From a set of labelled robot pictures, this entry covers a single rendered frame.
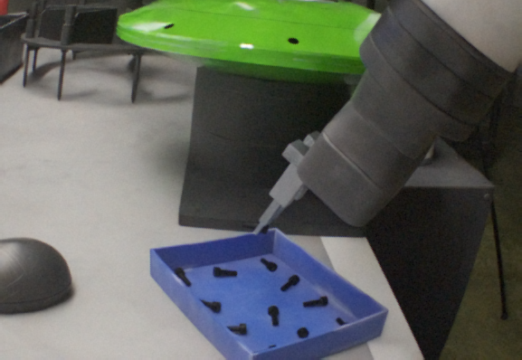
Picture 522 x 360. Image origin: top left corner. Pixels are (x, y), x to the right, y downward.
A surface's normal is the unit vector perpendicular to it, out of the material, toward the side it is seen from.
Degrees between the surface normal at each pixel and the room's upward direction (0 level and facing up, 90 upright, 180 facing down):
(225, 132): 90
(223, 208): 0
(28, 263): 41
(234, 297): 0
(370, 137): 72
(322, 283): 90
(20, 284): 63
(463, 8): 92
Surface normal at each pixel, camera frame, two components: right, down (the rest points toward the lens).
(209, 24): -0.08, -0.74
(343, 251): 0.10, -0.93
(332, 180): -0.51, 0.25
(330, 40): 0.18, -0.70
